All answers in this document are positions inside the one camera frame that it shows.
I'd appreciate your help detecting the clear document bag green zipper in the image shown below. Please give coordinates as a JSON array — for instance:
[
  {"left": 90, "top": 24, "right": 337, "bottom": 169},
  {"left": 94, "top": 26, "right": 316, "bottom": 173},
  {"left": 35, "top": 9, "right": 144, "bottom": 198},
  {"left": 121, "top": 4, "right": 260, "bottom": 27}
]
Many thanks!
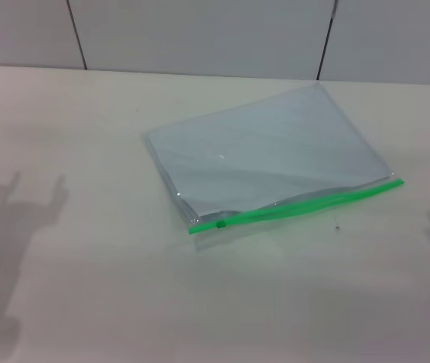
[{"left": 140, "top": 81, "right": 407, "bottom": 253}]

